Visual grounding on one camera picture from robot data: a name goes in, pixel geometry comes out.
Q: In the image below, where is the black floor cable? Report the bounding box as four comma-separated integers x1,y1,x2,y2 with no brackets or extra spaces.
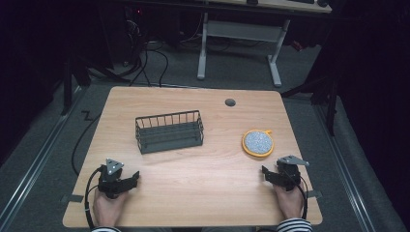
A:
71,110,103,177

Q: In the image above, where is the grey wire basket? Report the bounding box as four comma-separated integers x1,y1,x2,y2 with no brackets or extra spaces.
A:
134,109,205,156

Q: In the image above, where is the person's right hand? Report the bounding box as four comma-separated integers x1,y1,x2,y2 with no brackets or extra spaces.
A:
273,185,305,220

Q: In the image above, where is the white-legged wooden desk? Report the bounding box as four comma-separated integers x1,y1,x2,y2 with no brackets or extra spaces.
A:
195,0,334,88

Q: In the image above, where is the bundle of black cables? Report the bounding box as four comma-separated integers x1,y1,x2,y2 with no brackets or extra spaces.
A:
124,18,170,88

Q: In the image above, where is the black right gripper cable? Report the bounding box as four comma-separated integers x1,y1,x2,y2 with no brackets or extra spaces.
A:
289,172,309,220

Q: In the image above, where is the black metal stand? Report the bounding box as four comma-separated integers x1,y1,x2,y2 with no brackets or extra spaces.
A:
60,54,93,116
279,64,341,137

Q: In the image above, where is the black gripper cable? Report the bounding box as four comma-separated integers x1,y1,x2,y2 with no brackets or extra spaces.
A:
83,165,107,230
289,172,309,220

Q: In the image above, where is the round orange-rimmed speckled pad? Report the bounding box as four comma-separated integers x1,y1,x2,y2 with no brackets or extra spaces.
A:
241,129,276,159

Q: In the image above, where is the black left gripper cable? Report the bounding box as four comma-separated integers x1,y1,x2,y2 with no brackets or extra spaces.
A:
83,165,107,230

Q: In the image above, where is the metal floor rail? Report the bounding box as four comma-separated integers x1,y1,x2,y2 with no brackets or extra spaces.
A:
313,102,380,232
0,86,85,228

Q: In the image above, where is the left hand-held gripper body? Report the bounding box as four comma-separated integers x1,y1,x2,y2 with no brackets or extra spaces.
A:
98,158,131,200

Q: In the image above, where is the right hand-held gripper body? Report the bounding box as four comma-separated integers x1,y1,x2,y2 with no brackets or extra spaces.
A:
276,155,310,192

